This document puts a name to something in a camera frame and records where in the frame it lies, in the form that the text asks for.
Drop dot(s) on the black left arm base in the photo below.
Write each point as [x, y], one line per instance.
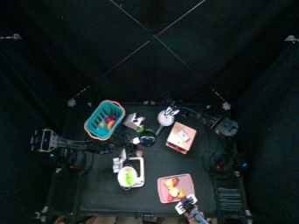
[73, 163]

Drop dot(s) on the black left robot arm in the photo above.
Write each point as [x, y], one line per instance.
[66, 143]

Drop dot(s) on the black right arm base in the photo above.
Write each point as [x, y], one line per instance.
[220, 162]

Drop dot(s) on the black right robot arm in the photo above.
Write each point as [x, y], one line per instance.
[218, 124]

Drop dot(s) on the person's hand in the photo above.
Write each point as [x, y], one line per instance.
[194, 214]

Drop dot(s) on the small white toy cube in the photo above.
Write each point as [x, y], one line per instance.
[135, 140]

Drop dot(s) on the small green toy piece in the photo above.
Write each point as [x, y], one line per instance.
[141, 130]

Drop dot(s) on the brown toy egg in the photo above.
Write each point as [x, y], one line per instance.
[140, 153]

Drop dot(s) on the black round toy pot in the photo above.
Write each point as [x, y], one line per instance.
[148, 138]

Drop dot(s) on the grey and white toy box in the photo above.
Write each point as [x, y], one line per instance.
[134, 121]

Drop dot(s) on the orange toy fruit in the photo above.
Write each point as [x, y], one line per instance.
[111, 124]

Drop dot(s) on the white toy shaker set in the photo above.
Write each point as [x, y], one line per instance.
[118, 164]

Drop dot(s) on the purple toy fruit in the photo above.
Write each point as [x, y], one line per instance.
[110, 118]

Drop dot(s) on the small yellow toy fruit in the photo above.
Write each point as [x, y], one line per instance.
[102, 124]

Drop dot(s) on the teal basket with orange rim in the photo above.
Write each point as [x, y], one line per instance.
[105, 120]

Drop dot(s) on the green bowl white rim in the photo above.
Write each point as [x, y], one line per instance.
[127, 176]

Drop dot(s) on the yellow toy food piece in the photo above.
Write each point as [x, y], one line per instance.
[169, 183]

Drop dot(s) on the red toy food slice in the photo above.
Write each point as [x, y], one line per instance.
[176, 181]

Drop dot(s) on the pink cutting board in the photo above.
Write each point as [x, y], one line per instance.
[176, 188]

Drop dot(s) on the cream toy food piece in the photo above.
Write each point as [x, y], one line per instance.
[174, 192]

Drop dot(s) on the small red toy food piece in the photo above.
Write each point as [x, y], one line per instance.
[170, 197]

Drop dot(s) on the orange toy food piece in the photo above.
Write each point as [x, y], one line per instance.
[182, 192]

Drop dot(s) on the silver frame clamp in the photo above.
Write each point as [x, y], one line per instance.
[15, 37]
[226, 105]
[290, 38]
[71, 102]

